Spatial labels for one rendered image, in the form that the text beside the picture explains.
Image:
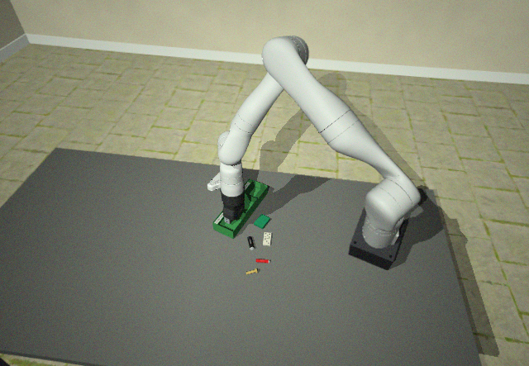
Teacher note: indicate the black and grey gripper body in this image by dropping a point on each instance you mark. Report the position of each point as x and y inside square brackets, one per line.
[233, 196]

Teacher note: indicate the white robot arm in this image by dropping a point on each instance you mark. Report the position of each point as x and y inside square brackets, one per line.
[339, 126]

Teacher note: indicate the green three-compartment bin rack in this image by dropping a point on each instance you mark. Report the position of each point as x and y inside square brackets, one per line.
[255, 192]

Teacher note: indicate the black aa battery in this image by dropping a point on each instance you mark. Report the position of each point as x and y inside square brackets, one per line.
[250, 242]

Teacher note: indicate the white domino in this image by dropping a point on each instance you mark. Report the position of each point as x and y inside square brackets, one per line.
[267, 238]

